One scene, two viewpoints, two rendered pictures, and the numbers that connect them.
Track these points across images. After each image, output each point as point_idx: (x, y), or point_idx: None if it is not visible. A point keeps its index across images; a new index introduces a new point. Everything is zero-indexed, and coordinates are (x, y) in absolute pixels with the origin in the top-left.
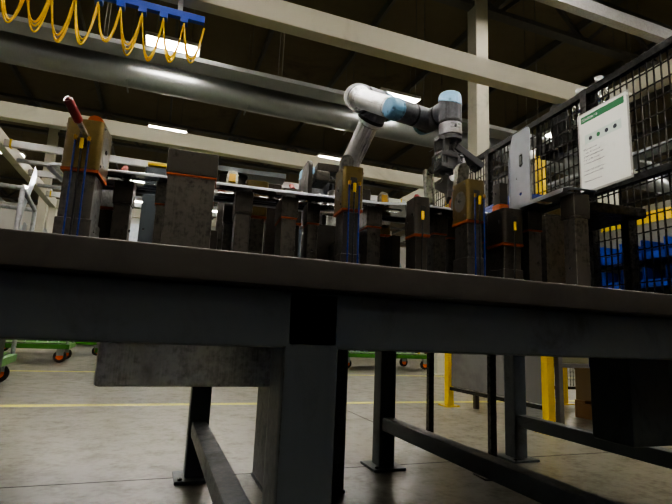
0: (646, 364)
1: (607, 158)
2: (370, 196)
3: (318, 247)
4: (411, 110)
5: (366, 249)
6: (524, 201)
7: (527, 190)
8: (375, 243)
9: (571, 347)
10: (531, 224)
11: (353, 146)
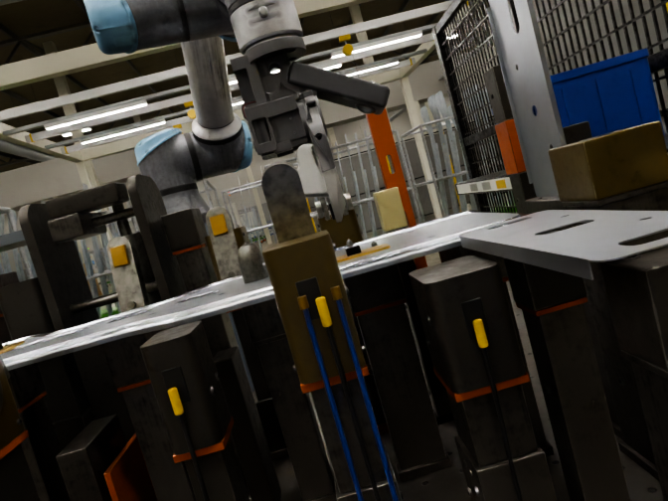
0: None
1: None
2: (195, 224)
3: (110, 388)
4: (151, 10)
5: (139, 444)
6: (548, 134)
7: (547, 103)
8: (156, 422)
9: None
10: (543, 293)
11: (192, 74)
